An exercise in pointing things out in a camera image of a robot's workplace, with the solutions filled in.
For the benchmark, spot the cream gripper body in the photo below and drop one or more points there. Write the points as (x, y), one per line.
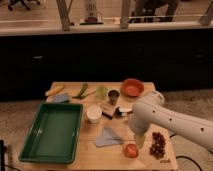
(139, 140)

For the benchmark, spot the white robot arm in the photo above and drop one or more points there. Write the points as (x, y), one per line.
(149, 109)

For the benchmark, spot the metal cup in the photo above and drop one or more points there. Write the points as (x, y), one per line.
(113, 96)

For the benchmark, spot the white paper cup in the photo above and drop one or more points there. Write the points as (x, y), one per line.
(94, 113)

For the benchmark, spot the light green plastic cup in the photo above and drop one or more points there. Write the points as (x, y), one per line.
(101, 92)

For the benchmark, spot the bunch of dark grapes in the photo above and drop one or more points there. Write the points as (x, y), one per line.
(157, 148)

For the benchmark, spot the grey folded cloth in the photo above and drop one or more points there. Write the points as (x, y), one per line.
(108, 137)

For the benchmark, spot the black and white small object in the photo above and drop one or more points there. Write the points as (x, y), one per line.
(122, 112)

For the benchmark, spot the wooden block with black edge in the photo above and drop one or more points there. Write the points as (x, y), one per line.
(108, 110)

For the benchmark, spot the orange bowl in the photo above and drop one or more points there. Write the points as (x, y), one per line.
(132, 87)

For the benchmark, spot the green cucumber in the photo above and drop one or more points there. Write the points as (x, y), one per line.
(81, 92)

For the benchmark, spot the green plastic tray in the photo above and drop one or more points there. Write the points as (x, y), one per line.
(54, 133)

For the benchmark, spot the blue grey sponge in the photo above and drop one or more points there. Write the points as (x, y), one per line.
(61, 98)

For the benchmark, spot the red and white background device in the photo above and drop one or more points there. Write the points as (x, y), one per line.
(91, 15)

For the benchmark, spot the black office chair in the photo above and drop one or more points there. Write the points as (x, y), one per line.
(13, 2)

